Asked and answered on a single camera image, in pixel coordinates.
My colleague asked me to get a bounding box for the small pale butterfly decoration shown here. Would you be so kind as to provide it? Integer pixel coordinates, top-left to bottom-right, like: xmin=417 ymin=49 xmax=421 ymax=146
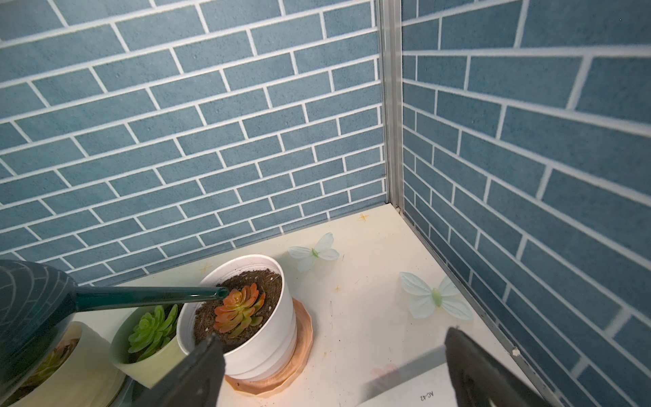
xmin=288 ymin=232 xmax=340 ymax=272

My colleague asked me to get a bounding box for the pink-green succulent plant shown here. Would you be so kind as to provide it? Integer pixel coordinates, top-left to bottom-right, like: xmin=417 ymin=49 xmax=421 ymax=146
xmin=21 ymin=338 xmax=79 ymax=388

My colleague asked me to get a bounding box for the cream wavy flower pot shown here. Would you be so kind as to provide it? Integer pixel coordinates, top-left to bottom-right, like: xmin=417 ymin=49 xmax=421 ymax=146
xmin=14 ymin=322 xmax=125 ymax=406

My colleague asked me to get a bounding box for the red-orange succulent plant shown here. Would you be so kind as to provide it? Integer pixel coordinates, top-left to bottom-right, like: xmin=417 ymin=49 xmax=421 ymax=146
xmin=214 ymin=283 xmax=266 ymax=338

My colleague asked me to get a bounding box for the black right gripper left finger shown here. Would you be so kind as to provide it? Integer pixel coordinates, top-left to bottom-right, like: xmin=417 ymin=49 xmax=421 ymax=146
xmin=132 ymin=334 xmax=225 ymax=407

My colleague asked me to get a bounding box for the large pale butterfly decoration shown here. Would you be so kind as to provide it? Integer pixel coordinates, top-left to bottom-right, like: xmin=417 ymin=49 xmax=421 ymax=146
xmin=399 ymin=272 xmax=473 ymax=321

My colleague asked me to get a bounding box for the white plastic flower pot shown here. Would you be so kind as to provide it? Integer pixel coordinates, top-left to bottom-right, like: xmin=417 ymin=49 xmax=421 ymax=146
xmin=176 ymin=254 xmax=297 ymax=382

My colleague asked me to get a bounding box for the pink pot saucer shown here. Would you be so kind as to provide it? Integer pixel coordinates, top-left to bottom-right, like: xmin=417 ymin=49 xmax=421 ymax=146
xmin=225 ymin=298 xmax=314 ymax=399

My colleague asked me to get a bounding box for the dark green pot saucer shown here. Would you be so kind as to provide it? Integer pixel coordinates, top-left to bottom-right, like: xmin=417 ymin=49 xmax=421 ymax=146
xmin=110 ymin=377 xmax=147 ymax=407

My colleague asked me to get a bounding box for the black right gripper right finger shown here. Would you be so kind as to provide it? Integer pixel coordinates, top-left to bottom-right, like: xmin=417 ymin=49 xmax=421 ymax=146
xmin=444 ymin=327 xmax=549 ymax=407

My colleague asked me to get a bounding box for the green wavy flower pot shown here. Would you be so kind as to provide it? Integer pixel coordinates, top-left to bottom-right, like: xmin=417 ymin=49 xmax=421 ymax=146
xmin=110 ymin=305 xmax=185 ymax=388

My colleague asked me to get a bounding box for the dark green watering can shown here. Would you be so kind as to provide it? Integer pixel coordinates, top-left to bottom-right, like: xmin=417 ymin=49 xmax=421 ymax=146
xmin=1 ymin=259 xmax=228 ymax=401

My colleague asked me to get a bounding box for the white flat box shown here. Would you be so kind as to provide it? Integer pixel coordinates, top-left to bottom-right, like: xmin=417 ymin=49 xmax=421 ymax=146
xmin=360 ymin=364 xmax=458 ymax=407

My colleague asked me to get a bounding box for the bright green succulent plant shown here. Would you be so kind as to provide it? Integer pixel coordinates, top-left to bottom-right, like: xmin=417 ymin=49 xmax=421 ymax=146
xmin=127 ymin=305 xmax=179 ymax=363

